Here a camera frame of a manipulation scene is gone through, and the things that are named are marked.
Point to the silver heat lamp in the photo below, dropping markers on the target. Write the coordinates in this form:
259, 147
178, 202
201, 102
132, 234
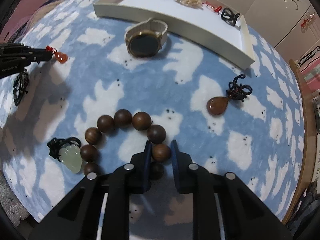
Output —
309, 55

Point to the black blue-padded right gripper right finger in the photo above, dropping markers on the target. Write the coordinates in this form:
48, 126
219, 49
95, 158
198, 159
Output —
223, 206

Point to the blue polar bear blanket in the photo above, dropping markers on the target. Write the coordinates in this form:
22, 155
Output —
259, 139

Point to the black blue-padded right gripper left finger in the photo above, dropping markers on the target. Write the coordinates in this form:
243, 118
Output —
98, 204

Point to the white shallow jewelry tray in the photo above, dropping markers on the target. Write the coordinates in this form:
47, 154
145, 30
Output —
202, 26

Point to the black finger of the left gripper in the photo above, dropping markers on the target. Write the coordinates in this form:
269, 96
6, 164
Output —
14, 57

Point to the red gourd charm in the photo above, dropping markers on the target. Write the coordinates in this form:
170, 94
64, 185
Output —
59, 56

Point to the wooden bed footboard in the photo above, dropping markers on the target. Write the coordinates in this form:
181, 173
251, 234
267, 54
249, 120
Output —
310, 140

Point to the white wardrobe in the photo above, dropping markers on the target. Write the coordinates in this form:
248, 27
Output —
276, 19

